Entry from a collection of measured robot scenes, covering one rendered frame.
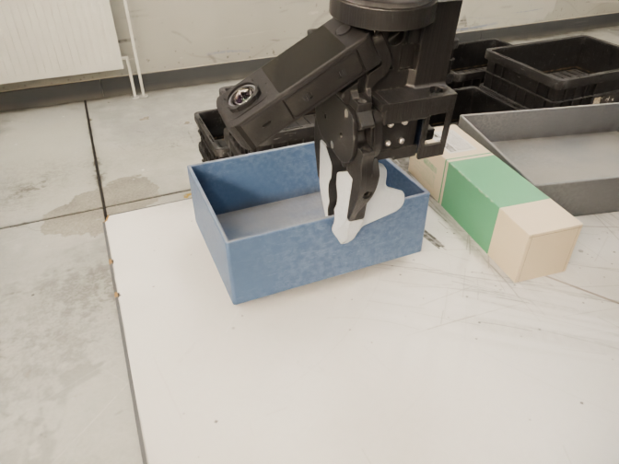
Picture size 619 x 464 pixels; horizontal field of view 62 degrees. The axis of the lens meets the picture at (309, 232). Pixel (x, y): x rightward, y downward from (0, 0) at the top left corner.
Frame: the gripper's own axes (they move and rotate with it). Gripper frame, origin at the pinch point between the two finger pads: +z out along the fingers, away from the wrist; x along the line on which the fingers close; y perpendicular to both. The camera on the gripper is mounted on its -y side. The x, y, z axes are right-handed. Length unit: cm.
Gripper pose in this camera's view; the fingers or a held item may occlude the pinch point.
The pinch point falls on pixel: (334, 229)
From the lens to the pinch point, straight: 46.1
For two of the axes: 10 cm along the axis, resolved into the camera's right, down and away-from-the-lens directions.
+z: -0.3, 7.6, 6.5
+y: 9.3, -2.1, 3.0
